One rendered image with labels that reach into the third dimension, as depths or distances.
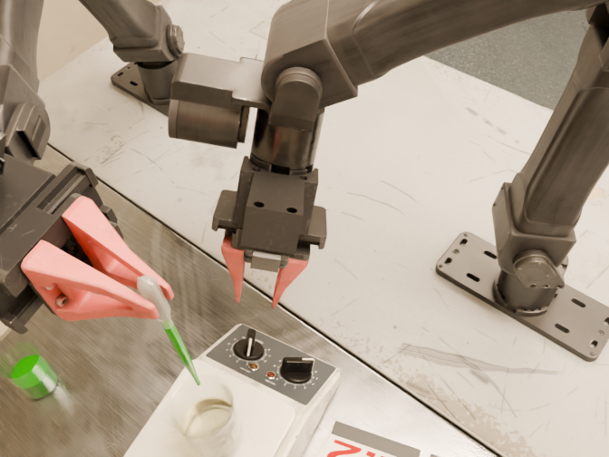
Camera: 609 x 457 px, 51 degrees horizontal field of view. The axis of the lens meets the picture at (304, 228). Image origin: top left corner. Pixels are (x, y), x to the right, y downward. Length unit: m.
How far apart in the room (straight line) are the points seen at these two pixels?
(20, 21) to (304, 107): 0.24
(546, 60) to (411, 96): 1.62
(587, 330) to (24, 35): 0.62
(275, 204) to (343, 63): 0.11
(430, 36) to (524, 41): 2.19
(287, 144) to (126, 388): 0.35
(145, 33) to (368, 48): 0.46
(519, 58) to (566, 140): 2.02
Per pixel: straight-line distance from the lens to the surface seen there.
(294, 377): 0.65
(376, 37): 0.47
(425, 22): 0.47
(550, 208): 0.62
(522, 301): 0.74
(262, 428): 0.61
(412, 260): 0.79
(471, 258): 0.79
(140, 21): 0.87
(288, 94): 0.48
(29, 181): 0.44
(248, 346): 0.66
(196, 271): 0.80
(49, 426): 0.76
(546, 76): 2.51
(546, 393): 0.74
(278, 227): 0.48
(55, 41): 2.17
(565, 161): 0.58
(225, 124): 0.54
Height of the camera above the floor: 1.55
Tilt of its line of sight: 53 degrees down
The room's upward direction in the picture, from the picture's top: 6 degrees counter-clockwise
